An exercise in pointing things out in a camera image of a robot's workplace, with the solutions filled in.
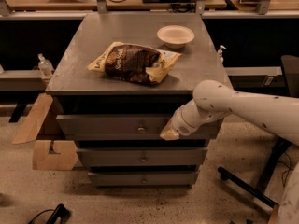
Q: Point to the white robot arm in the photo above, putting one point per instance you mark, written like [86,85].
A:
[278,115]

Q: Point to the clear plastic bottle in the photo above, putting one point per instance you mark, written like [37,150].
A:
[45,66]

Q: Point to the grey bottom drawer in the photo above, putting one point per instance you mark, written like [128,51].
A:
[183,178]

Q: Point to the white paper bowl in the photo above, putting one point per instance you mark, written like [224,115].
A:
[175,36]

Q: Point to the grey middle drawer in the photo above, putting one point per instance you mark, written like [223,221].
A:
[148,156]

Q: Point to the grey drawer cabinet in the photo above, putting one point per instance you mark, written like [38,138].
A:
[76,90]

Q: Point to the cardboard box pieces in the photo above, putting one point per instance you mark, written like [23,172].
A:
[50,152]

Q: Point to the wooden workbench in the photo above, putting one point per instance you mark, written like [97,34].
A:
[36,5]

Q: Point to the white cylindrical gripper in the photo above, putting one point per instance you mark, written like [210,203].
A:
[179,124]

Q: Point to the brown yellow chip bag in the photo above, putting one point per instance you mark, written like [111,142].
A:
[135,63]

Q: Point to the grey top drawer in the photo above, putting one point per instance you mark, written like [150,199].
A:
[112,126]

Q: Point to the grey drawer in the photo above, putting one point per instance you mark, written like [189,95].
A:
[112,126]
[148,156]
[183,178]

